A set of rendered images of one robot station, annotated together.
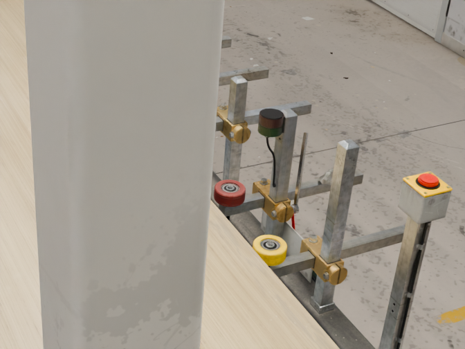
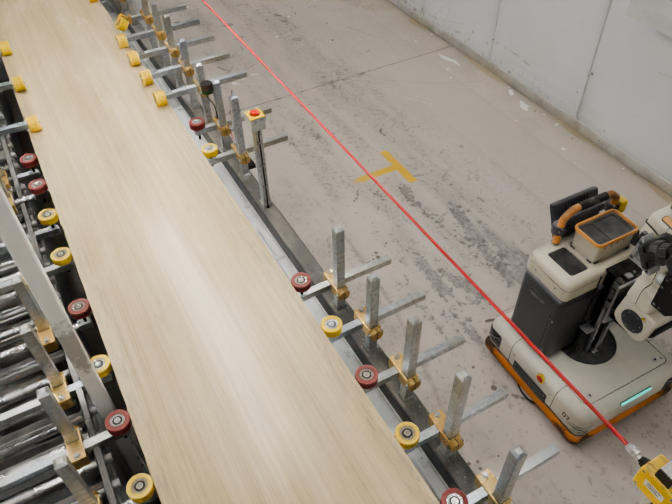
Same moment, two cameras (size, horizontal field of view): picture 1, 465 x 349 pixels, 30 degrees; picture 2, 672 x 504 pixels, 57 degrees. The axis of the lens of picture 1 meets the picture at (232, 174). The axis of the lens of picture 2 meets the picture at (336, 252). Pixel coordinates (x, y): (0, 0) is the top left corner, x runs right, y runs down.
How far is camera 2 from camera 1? 134 cm
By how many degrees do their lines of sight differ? 14
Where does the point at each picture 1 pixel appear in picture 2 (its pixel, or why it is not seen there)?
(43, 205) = not seen: outside the picture
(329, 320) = (247, 181)
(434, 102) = (385, 51)
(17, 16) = (100, 31)
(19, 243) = (90, 157)
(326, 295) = (244, 170)
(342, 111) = (325, 62)
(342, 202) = (238, 124)
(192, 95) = not seen: outside the picture
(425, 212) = (253, 127)
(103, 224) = not seen: outside the picture
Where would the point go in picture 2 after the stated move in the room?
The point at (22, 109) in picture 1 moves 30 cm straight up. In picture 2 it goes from (98, 88) to (81, 37)
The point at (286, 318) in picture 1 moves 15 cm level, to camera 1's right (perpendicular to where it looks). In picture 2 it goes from (208, 180) to (240, 180)
